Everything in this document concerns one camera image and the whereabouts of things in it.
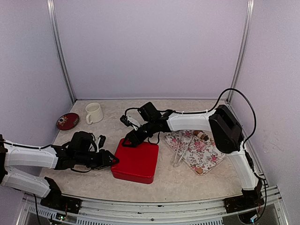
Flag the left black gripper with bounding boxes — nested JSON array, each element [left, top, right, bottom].
[[75, 149, 119, 170]]

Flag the brown sweet chocolate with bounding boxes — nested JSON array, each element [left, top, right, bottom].
[[196, 169, 203, 175]]

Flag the left aluminium frame post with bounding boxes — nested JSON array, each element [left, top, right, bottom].
[[47, 0, 77, 104]]

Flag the silver metal serving tongs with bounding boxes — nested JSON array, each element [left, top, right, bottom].
[[173, 131, 194, 167]]

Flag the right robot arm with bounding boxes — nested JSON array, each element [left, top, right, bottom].
[[120, 102, 263, 208]]

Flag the cream ceramic mug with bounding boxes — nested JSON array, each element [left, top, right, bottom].
[[85, 103, 104, 125]]

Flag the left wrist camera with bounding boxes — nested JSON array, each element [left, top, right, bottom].
[[96, 135, 106, 152]]

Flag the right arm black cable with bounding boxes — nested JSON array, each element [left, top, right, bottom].
[[210, 88, 257, 143]]

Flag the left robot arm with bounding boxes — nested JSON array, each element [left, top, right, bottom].
[[0, 131, 119, 209]]

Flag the red box lid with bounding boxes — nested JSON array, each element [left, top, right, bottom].
[[111, 139, 159, 184]]

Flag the aluminium table front rail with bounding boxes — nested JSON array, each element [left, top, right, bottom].
[[16, 180, 289, 225]]

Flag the floral rectangular tray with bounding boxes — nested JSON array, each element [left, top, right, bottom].
[[164, 130, 226, 176]]

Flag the red floral saucer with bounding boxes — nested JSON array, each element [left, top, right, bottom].
[[56, 112, 80, 131]]

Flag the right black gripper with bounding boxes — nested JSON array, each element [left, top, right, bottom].
[[121, 120, 156, 148]]

